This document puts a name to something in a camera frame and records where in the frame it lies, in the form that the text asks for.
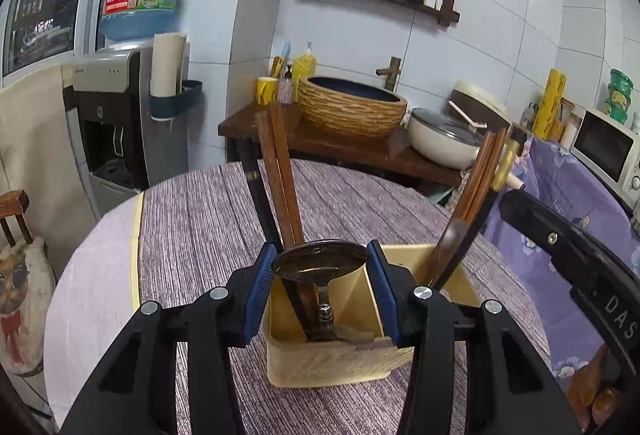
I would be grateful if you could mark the white microwave oven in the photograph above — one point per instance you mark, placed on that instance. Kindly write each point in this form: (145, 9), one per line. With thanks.
(605, 150)

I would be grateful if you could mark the dark wooden counter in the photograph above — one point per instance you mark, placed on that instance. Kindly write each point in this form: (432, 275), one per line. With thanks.
(350, 147)

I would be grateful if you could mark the person's right hand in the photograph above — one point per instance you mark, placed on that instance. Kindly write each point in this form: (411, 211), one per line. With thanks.
(595, 390)

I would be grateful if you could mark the yellow wrap roll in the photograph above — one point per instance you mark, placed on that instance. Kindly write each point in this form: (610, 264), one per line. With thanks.
(550, 105)

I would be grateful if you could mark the bronze faucet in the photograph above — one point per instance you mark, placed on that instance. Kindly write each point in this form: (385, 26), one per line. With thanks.
(391, 70)

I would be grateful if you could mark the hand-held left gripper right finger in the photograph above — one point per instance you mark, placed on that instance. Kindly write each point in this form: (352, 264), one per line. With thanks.
(382, 290)

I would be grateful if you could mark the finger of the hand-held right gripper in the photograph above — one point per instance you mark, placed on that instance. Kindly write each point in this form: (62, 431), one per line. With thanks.
(545, 230)

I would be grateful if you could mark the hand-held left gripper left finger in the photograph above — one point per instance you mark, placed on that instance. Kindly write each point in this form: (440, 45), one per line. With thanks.
(257, 295)

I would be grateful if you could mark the purple striped tablecloth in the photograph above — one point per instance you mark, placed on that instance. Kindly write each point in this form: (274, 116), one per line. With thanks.
(200, 215)

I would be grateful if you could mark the white rice paddle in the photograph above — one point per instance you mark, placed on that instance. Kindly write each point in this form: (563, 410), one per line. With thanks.
(465, 113)

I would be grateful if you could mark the blue roll holder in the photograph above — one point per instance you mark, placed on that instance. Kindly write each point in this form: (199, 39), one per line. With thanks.
(185, 97)

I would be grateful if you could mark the cat print cushion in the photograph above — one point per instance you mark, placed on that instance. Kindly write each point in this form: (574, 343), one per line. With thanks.
(22, 305)

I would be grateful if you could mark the cream frying pan with lid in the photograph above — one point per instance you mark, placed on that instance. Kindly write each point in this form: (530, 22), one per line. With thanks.
(440, 140)

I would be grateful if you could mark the grey water dispenser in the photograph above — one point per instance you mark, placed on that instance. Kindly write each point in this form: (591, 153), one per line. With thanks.
(110, 115)

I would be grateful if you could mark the small patterned pump bottle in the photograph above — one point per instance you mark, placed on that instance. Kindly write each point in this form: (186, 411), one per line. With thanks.
(287, 87)

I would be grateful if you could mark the white paper roll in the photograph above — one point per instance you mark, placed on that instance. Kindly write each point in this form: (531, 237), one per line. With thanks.
(167, 65)

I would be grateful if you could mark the yellow cup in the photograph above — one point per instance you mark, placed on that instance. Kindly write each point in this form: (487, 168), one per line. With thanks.
(266, 91)

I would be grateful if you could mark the woven pattern wash basin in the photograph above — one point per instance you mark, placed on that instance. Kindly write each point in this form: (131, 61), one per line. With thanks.
(350, 112)

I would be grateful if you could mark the yellow soap bottle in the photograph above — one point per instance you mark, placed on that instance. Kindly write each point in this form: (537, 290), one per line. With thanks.
(304, 65)

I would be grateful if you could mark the toothbrushes in cup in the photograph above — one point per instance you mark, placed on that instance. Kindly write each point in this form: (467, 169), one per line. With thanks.
(281, 60)

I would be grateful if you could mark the cream and brown rice cooker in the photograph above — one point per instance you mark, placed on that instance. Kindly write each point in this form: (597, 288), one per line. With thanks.
(475, 97)

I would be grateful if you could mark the white tablecloth with yellow edge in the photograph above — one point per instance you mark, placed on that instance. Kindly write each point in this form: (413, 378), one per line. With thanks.
(95, 275)

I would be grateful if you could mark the purple floral cloth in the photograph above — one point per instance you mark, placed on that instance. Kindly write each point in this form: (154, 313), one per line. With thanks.
(545, 295)

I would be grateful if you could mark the cream plastic utensil holder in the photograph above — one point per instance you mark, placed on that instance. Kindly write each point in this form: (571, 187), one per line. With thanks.
(325, 365)

